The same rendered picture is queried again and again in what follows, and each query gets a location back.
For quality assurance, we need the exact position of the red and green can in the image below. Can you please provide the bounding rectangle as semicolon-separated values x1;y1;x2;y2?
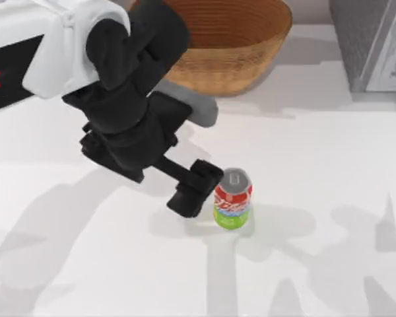
213;167;253;231

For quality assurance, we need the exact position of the pale grey rounded box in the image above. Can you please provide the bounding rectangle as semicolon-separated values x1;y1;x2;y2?
158;78;219;129

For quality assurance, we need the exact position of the brown woven basket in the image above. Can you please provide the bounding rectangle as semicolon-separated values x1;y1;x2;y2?
128;0;294;98

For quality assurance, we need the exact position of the grey cabinet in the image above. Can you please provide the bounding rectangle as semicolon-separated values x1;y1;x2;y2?
328;0;396;94

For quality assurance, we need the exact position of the pale grey cabinet door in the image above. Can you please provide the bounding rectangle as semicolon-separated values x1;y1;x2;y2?
365;0;396;93

